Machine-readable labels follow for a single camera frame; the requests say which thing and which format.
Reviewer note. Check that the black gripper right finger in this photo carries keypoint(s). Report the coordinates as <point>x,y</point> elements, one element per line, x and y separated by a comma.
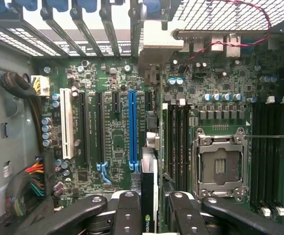
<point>185,215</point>

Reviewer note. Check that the long black expansion slot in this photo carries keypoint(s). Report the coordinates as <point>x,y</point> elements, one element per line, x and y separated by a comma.
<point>84,127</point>
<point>100,127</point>
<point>149,101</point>

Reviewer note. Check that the metal CPU socket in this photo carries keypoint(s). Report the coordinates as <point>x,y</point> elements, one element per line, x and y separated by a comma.
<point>220,164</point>

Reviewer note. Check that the thin socket locking lever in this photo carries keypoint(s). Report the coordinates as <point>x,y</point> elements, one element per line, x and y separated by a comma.
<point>271,136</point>

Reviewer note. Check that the white expansion slot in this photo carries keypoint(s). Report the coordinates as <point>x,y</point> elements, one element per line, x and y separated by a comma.
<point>66,122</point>

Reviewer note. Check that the short black expansion slot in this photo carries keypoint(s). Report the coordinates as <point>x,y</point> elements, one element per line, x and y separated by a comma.
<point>116,102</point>

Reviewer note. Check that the black plastic shroud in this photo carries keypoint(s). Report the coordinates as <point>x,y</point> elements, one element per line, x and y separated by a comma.
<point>49,171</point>

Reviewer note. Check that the green RAM stick white label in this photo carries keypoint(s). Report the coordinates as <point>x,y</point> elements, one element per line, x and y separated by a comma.
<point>165,137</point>

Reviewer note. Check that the metal expansion slot cover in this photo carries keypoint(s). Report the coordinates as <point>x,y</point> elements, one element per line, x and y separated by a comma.
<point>55,31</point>
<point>84,31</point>
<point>111,34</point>

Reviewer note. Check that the green motherboard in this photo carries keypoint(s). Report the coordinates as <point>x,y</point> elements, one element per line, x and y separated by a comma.
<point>118,137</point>

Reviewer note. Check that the blue expansion slot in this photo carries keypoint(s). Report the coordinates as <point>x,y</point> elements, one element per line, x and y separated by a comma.
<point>133,127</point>

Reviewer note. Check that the white power connector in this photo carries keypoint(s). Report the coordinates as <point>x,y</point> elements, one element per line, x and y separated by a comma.
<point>42,85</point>

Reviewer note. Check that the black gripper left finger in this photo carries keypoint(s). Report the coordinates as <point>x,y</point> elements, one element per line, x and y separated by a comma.
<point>83,210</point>

